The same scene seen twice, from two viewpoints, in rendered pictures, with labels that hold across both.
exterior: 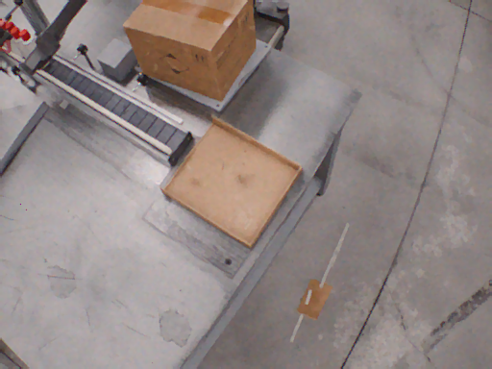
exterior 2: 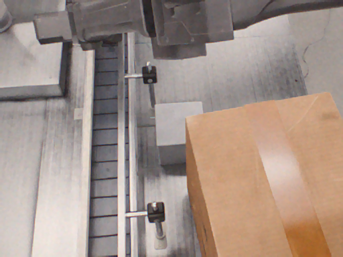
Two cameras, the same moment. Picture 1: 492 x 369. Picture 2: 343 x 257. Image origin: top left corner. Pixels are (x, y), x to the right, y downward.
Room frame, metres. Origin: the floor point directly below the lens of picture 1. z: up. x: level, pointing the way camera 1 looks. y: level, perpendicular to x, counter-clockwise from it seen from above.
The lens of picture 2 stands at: (0.65, 0.01, 1.71)
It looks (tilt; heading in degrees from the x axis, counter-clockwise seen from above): 57 degrees down; 36
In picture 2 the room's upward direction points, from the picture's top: 5 degrees clockwise
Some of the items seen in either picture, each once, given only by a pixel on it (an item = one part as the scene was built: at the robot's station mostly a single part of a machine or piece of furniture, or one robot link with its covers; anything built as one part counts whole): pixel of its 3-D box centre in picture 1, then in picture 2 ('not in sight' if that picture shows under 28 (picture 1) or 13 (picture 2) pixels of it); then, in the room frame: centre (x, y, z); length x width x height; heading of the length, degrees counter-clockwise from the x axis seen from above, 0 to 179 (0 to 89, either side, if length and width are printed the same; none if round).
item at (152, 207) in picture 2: (142, 92); (145, 222); (0.80, 0.26, 0.91); 0.07 x 0.03 x 0.16; 137
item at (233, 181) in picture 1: (230, 179); not in sight; (0.49, 0.04, 0.85); 0.30 x 0.26 x 0.04; 47
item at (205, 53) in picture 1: (192, 35); (274, 221); (0.93, 0.07, 0.99); 0.30 x 0.24 x 0.27; 53
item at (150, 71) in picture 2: (82, 61); (141, 88); (1.00, 0.47, 0.91); 0.07 x 0.03 x 0.16; 137
